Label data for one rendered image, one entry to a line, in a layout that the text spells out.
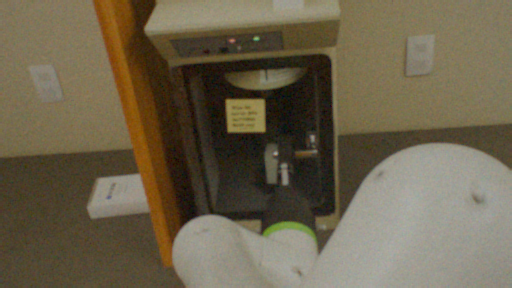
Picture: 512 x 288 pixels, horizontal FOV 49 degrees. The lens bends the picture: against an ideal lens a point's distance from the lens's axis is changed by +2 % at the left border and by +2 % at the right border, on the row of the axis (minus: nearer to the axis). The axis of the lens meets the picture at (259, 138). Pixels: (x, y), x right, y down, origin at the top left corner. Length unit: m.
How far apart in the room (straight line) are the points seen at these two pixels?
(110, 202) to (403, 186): 1.15
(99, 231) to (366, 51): 0.84
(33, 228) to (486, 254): 1.29
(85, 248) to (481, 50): 1.14
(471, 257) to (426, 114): 1.34
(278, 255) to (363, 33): 0.86
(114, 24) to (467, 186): 0.73
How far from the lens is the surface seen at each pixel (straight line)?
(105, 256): 1.36
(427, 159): 0.37
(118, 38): 0.98
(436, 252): 0.35
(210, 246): 0.69
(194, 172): 1.20
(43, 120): 1.77
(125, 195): 1.45
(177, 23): 0.93
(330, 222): 1.30
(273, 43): 0.99
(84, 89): 1.67
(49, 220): 1.53
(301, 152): 1.10
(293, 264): 0.80
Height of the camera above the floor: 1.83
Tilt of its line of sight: 33 degrees down
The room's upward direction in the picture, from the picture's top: 7 degrees counter-clockwise
